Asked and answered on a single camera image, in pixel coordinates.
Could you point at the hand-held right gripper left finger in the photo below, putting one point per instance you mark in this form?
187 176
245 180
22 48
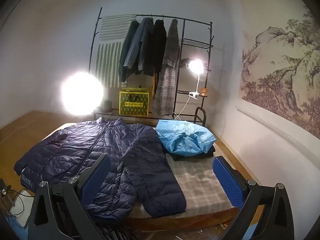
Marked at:
96 180

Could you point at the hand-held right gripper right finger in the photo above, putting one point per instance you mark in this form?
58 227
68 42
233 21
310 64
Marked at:
227 182

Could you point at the navy puffer jacket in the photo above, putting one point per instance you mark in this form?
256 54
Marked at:
75 142

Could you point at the dark folded clothes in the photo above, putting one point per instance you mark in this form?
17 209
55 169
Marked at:
190 157

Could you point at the black metal clothes rack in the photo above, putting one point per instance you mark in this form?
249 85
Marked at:
184 55

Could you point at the grey plaid bed blanket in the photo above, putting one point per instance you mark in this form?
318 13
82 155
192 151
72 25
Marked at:
200 180

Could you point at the light blue jacket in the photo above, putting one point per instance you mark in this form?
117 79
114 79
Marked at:
175 135

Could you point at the dark round pot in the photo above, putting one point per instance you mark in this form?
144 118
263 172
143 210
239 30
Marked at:
107 105

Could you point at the yellow printed box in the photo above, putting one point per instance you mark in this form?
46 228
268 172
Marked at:
133 102

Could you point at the small teddy bear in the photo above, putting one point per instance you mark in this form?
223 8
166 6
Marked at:
204 92

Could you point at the yellow patterned scarf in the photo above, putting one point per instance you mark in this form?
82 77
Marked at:
154 83

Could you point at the white clip lamp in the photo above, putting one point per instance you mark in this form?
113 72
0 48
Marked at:
196 66

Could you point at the small dark object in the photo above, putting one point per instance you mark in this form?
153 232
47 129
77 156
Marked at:
184 63

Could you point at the dark green hanging jacket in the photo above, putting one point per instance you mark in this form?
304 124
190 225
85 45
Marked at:
127 50

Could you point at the hanging denim jacket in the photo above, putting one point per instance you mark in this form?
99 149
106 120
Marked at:
142 42

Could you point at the black hanging coat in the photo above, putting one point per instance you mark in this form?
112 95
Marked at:
158 45

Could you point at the wooden bed frame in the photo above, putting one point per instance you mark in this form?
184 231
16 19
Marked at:
187 223

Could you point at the black metal stool frame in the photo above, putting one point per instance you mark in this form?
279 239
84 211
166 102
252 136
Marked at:
200 110

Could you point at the landscape wall scroll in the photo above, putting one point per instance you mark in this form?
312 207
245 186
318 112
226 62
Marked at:
282 67

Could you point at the green striped wall hanging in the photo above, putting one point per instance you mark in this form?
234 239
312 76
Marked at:
110 30

